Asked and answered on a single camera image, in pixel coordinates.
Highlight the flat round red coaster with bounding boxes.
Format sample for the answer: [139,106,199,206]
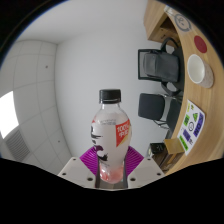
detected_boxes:
[193,34,209,55]

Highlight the clear drink bottle black cap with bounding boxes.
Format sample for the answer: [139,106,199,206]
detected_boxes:
[90,88,133,184]

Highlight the ceiling air vent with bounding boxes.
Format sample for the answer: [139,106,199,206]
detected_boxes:
[5,129,32,162]

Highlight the white paper with round logo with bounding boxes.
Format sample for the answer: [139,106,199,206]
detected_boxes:
[164,5,194,33]

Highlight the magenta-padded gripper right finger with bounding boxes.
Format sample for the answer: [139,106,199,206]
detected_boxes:
[124,146,166,189]

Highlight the grey mesh office chair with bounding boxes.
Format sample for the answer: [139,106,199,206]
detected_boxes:
[137,37,184,97]

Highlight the white sticker sheet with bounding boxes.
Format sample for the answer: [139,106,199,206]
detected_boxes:
[176,99,206,157]

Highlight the wooden side desk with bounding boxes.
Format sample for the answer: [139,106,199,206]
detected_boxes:
[143,0,183,52]

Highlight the black box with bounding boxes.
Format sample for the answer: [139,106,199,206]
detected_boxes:
[148,142,168,170]

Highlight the black padded office chair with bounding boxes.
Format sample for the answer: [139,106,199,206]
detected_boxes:
[137,92,183,135]

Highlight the brown cardboard box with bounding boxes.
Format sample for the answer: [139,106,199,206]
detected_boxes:
[162,137,186,157]

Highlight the ceiling light panels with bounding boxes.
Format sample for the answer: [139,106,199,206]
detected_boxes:
[0,90,20,140]

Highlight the white speckled cup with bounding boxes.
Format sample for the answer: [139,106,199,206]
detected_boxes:
[186,53,215,90]

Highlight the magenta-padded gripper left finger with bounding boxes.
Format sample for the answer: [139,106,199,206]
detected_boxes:
[58,146,101,189]

